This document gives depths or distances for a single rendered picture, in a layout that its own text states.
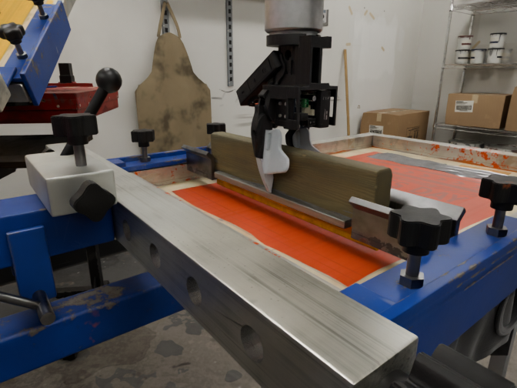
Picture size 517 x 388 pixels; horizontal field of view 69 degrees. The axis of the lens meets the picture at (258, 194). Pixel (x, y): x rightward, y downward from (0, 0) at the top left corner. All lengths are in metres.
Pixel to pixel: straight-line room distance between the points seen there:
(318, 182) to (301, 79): 0.13
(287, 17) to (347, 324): 0.38
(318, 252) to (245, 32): 2.61
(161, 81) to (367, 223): 2.24
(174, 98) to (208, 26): 0.56
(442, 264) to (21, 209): 0.39
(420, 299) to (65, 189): 0.30
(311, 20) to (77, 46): 2.07
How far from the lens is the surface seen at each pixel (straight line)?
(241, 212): 0.59
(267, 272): 0.25
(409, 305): 0.29
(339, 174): 0.47
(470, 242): 0.43
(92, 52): 2.51
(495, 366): 1.43
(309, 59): 0.49
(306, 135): 0.55
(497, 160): 1.01
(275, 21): 0.51
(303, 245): 0.48
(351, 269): 0.44
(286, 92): 0.49
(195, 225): 0.32
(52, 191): 0.37
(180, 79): 2.63
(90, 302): 0.48
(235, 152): 0.63
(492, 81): 4.35
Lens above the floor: 1.16
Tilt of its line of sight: 18 degrees down
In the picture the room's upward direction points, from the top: straight up
